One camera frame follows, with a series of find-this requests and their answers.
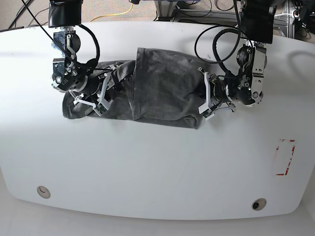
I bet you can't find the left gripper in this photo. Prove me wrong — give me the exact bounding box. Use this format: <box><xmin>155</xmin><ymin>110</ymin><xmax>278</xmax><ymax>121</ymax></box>
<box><xmin>198</xmin><ymin>67</ymin><xmax>236</xmax><ymax>115</ymax></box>

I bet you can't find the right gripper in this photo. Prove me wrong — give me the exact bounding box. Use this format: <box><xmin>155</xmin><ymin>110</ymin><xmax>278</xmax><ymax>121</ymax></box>
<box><xmin>69</xmin><ymin>63</ymin><xmax>122</xmax><ymax>112</ymax></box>

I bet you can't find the grey t-shirt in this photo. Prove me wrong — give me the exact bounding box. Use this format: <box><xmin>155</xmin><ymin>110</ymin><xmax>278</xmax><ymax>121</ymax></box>
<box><xmin>61</xmin><ymin>46</ymin><xmax>210</xmax><ymax>130</ymax></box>

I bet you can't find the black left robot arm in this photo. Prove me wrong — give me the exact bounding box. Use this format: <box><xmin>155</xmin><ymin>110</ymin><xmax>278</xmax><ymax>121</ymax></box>
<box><xmin>198</xmin><ymin>0</ymin><xmax>282</xmax><ymax>119</ymax></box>

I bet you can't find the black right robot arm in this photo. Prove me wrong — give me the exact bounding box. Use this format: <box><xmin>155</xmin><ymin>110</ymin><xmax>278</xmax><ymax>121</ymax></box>
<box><xmin>48</xmin><ymin>0</ymin><xmax>119</xmax><ymax>116</ymax></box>

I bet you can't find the red tape marking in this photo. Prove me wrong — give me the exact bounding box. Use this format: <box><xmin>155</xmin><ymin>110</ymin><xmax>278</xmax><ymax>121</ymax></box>
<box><xmin>274</xmin><ymin>139</ymin><xmax>295</xmax><ymax>176</ymax></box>

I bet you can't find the right table grommet hole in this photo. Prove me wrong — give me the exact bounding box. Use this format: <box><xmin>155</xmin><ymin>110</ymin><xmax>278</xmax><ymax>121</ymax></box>
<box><xmin>252</xmin><ymin>198</ymin><xmax>267</xmax><ymax>211</ymax></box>

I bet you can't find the table grommet hole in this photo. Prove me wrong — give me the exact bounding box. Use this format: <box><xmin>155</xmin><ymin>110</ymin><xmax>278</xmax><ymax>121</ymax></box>
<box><xmin>37</xmin><ymin>186</ymin><xmax>51</xmax><ymax>199</ymax></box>
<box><xmin>252</xmin><ymin>198</ymin><xmax>267</xmax><ymax>211</ymax></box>

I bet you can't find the left table grommet hole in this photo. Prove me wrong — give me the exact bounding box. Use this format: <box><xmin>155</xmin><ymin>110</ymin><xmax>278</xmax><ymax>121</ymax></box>
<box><xmin>37</xmin><ymin>186</ymin><xmax>51</xmax><ymax>199</ymax></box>

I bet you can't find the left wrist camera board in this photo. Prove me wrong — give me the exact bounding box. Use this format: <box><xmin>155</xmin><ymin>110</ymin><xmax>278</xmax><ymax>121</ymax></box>
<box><xmin>202</xmin><ymin>109</ymin><xmax>215</xmax><ymax>120</ymax></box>

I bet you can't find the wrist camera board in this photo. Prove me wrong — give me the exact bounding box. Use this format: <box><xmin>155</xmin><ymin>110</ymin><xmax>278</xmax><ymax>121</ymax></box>
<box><xmin>94</xmin><ymin>106</ymin><xmax>106</xmax><ymax>116</ymax></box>
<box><xmin>202</xmin><ymin>109</ymin><xmax>215</xmax><ymax>120</ymax></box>

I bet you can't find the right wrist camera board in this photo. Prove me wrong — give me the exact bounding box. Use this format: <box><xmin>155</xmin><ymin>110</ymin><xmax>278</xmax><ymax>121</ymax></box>
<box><xmin>94</xmin><ymin>106</ymin><xmax>106</xmax><ymax>116</ymax></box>

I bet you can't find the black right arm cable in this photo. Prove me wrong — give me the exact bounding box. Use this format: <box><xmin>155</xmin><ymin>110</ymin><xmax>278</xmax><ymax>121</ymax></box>
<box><xmin>21</xmin><ymin>0</ymin><xmax>116</xmax><ymax>74</ymax></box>

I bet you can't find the aluminium frame post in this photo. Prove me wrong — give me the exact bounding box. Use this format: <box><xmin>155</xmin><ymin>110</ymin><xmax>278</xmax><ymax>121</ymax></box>
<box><xmin>154</xmin><ymin>0</ymin><xmax>179</xmax><ymax>22</ymax></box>

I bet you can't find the black floor cables left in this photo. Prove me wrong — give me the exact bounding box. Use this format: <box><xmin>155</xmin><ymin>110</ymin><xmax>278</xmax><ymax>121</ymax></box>
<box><xmin>8</xmin><ymin>0</ymin><xmax>50</xmax><ymax>29</ymax></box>

